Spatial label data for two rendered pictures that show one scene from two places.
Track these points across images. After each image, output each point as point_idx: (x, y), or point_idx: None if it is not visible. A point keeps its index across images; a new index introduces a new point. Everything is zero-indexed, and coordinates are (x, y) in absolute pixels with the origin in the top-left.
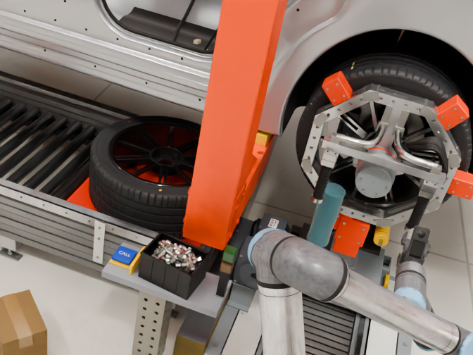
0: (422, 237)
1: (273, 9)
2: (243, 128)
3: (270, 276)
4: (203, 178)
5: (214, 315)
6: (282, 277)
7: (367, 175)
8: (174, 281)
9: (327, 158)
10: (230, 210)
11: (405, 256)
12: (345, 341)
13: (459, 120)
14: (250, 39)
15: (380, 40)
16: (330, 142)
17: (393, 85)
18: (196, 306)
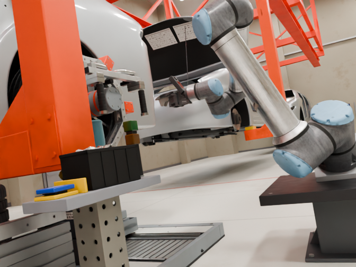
0: (177, 79)
1: None
2: (75, 29)
3: (230, 20)
4: (62, 87)
5: (159, 180)
6: (242, 6)
7: (110, 93)
8: (126, 163)
9: (99, 74)
10: (90, 115)
11: (177, 96)
12: (149, 241)
13: (112, 64)
14: None
15: (13, 71)
16: (92, 67)
17: None
18: (148, 178)
